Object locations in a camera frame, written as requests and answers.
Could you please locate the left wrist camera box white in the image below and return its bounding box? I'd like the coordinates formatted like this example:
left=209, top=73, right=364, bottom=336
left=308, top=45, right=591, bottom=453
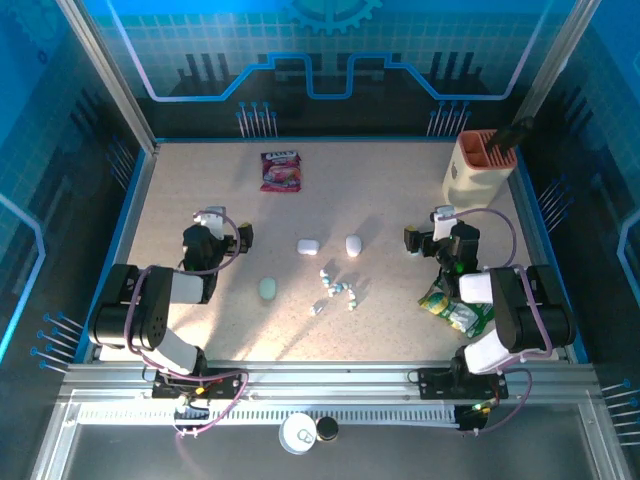
left=205, top=205, right=229, bottom=240

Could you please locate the beige utensil holder orange top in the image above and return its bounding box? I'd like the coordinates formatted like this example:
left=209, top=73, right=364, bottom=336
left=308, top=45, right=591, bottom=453
left=441, top=129, right=519, bottom=214

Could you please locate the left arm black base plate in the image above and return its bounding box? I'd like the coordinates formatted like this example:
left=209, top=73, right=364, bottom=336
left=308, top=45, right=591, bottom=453
left=149, top=367, right=247, bottom=401

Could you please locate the aluminium frame post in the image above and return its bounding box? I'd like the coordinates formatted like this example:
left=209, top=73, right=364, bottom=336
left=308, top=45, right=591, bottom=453
left=514, top=0, right=599, bottom=126
left=53, top=0, right=161, bottom=156

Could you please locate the white slotted cable duct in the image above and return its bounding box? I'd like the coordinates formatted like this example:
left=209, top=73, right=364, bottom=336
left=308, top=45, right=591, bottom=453
left=77, top=405, right=461, bottom=426

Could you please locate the aluminium frame rail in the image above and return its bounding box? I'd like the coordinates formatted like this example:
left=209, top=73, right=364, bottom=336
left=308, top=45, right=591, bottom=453
left=59, top=360, right=601, bottom=404

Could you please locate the white round lid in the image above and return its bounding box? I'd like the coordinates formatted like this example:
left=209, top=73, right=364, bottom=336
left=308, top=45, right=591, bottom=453
left=278, top=412, right=318, bottom=456

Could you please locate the black knife handle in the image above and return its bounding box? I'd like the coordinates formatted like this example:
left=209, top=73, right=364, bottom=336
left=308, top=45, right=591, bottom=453
left=485, top=115, right=535, bottom=154

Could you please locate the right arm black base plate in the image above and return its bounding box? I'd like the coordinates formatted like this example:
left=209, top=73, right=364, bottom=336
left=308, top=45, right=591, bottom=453
left=417, top=367, right=510, bottom=401

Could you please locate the green snack bag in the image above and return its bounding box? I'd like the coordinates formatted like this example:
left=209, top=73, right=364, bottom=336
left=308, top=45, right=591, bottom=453
left=417, top=279, right=496, bottom=337

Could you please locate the aluminium table side rail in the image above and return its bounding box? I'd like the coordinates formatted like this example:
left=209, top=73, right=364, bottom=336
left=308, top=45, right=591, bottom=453
left=87, top=142, right=161, bottom=326
left=509, top=147, right=576, bottom=361

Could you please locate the purple red candy bag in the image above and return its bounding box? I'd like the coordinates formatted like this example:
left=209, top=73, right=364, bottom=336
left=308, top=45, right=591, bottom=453
left=259, top=151, right=304, bottom=194

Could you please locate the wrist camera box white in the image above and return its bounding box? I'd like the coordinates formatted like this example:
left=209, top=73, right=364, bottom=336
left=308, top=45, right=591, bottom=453
left=205, top=205, right=229, bottom=240
left=430, top=204, right=457, bottom=241

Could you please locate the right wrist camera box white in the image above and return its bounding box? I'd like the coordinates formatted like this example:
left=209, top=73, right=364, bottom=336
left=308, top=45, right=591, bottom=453
left=430, top=204, right=457, bottom=241

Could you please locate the black round cap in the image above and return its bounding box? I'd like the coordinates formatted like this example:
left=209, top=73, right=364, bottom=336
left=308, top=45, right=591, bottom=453
left=315, top=417, right=340, bottom=444

